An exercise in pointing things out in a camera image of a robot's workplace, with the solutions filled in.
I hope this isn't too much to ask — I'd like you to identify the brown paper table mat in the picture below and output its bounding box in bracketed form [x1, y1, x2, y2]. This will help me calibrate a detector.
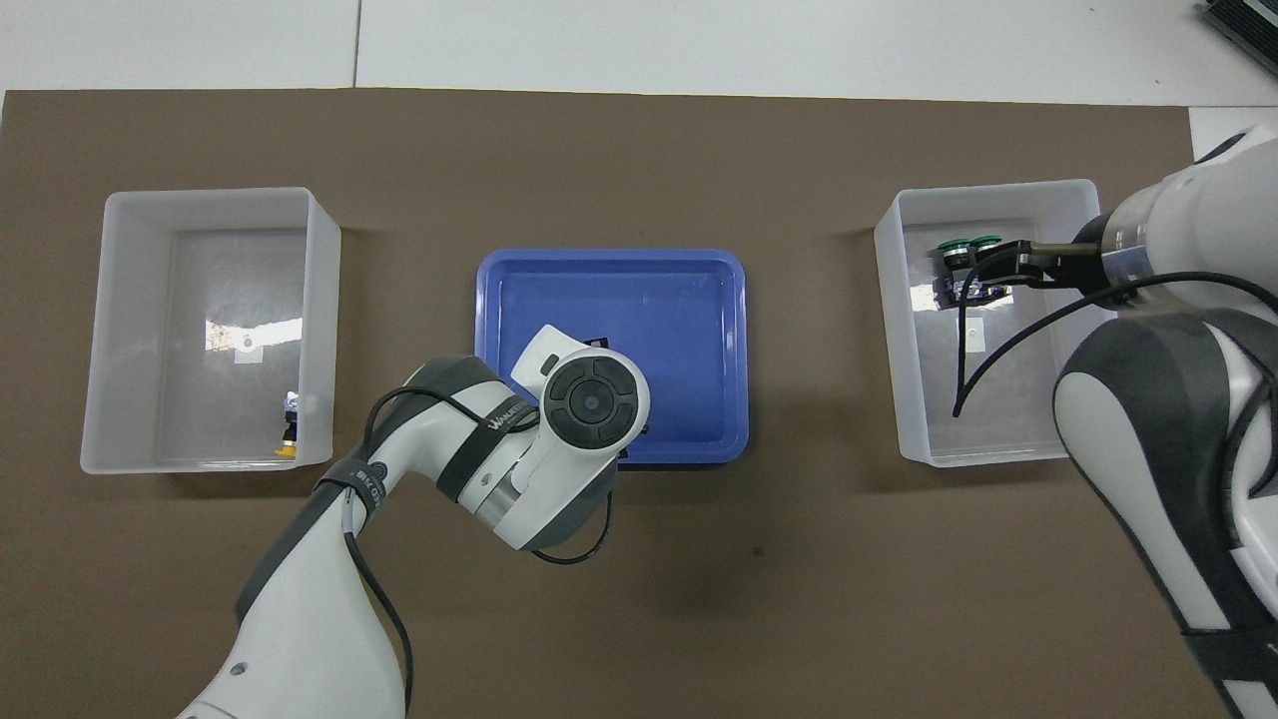
[0, 88, 1254, 719]

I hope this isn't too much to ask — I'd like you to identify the translucent white plastic box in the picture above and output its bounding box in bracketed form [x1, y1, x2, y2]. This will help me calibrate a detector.
[875, 179, 1139, 468]
[80, 187, 342, 475]

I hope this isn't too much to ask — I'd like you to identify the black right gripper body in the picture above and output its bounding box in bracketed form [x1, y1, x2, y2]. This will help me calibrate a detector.
[1028, 215, 1111, 299]

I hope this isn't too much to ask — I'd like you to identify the blue plastic tray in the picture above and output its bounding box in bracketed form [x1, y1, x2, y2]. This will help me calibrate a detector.
[471, 248, 750, 467]

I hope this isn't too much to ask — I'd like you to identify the green push button switch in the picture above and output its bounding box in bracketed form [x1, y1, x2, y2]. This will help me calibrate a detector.
[936, 238, 974, 311]
[970, 235, 1011, 301]

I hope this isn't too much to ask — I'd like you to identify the dark grey ribbed device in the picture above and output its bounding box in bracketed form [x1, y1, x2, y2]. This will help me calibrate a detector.
[1198, 0, 1278, 69]

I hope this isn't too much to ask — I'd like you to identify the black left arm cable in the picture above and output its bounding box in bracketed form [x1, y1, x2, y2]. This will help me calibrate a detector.
[339, 384, 615, 719]

